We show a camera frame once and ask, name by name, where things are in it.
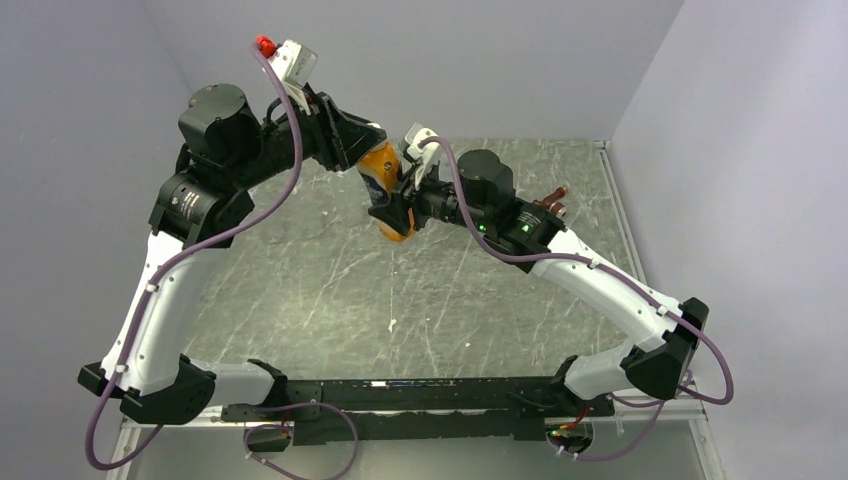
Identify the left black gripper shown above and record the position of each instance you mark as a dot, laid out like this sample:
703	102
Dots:
340	139

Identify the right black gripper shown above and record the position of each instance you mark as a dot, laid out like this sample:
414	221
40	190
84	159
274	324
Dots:
394	212

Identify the orange juice bottle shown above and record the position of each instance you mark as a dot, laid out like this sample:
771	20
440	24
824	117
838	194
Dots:
381	167

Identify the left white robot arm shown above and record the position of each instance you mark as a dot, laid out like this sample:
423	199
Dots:
197	213

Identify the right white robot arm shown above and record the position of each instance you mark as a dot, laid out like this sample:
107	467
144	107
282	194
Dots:
479	195

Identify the brown pipe fitting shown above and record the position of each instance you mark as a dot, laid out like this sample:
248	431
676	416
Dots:
552	203

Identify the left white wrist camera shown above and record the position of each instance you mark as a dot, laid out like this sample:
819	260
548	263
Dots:
288	65

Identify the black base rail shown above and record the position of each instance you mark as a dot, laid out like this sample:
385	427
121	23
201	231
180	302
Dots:
521	408

